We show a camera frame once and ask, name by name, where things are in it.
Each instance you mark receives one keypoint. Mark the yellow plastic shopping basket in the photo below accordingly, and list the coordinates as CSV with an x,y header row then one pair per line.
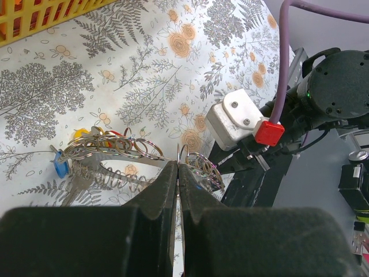
x,y
20,19

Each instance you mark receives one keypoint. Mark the large silver keyring with chain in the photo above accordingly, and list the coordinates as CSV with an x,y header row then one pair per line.
x,y
133,162

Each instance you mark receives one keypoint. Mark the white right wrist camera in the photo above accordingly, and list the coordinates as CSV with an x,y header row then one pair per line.
x,y
236,117

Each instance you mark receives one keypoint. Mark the key with red tag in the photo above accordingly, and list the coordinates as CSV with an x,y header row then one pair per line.
x,y
109,137

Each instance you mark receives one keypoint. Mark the key with yellow tag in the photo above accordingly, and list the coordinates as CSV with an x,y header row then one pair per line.
x,y
87,136

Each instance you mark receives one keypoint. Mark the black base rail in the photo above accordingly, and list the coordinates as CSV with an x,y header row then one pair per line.
x,y
256,187

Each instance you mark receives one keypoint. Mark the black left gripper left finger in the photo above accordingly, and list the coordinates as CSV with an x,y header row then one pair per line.
x,y
134,239

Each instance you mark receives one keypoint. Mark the floral table mat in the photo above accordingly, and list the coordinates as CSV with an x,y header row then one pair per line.
x,y
155,67

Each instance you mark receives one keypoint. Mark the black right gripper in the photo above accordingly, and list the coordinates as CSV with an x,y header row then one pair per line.
x,y
333,93

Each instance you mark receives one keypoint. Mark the key with blue tag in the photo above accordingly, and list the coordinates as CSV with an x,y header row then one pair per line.
x,y
60,162

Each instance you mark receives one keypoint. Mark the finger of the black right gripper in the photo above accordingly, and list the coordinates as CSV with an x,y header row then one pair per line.
x,y
238,159

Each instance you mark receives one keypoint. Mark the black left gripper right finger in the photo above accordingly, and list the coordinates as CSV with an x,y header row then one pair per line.
x,y
225,241

